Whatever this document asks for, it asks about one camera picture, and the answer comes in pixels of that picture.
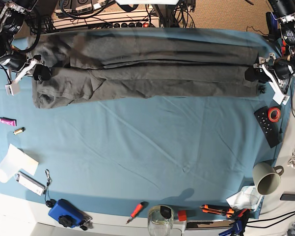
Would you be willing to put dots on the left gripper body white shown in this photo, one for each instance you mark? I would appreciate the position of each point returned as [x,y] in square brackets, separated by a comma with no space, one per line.
[277,71]

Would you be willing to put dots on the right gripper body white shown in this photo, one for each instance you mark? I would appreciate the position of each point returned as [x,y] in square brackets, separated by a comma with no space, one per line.
[16,72]

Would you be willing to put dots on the grey T-shirt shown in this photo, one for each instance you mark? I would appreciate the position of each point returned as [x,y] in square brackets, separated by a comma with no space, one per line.
[94,68]

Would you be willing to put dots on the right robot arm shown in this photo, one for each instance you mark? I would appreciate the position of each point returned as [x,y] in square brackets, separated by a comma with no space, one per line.
[15,62]

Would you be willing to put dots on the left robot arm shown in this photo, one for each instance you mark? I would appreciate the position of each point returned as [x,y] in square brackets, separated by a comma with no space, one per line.
[284,12]

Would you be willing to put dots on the small black clip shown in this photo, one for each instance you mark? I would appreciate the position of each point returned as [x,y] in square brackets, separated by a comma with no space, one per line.
[261,89]

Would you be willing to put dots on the red tape roll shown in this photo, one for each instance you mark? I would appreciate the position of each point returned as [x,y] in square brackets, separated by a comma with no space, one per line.
[274,114]

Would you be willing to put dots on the pink tube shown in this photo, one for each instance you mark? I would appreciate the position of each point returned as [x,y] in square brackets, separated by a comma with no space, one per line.
[8,121]

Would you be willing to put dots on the black remote control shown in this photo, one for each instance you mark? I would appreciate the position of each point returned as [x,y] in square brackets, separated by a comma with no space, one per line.
[269,128]

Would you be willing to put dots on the orange black clamp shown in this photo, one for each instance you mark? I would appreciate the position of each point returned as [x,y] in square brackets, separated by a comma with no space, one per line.
[284,48]

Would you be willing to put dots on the yellow lighter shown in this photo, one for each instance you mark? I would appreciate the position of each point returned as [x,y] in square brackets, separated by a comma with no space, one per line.
[18,131]

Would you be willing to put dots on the blue black bar clamp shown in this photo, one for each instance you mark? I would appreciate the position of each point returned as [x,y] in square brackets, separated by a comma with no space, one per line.
[271,27]

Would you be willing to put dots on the white paper sheet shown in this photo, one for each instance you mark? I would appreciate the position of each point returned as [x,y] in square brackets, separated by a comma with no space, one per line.
[15,160]

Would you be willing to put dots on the grey-green mug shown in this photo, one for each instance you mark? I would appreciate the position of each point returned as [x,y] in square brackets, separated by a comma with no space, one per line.
[266,178]

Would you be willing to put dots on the white rectangular device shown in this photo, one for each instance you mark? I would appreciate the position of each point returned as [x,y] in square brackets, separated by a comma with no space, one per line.
[29,183]

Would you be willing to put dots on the black power adapter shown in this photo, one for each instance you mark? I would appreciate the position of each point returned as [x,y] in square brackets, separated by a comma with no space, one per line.
[287,197]

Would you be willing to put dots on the clear plastic bag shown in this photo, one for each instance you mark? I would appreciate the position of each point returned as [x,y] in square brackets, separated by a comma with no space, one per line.
[247,198]

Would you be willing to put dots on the black power strip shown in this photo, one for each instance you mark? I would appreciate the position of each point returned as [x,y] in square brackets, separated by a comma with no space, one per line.
[143,24]

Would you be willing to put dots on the orange black utility knife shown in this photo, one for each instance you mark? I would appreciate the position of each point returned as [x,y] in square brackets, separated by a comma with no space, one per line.
[218,210]

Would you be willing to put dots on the blue box with knob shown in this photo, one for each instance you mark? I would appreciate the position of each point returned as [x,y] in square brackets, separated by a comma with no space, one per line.
[65,214]

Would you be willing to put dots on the red cube block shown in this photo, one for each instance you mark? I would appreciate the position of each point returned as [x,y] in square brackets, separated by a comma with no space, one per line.
[182,215]

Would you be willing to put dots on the clear glass jar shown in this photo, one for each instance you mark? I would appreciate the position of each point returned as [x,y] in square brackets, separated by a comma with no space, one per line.
[160,220]

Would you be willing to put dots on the red handled screwdriver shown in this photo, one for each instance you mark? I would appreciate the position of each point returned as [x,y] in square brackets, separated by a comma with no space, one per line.
[136,211]

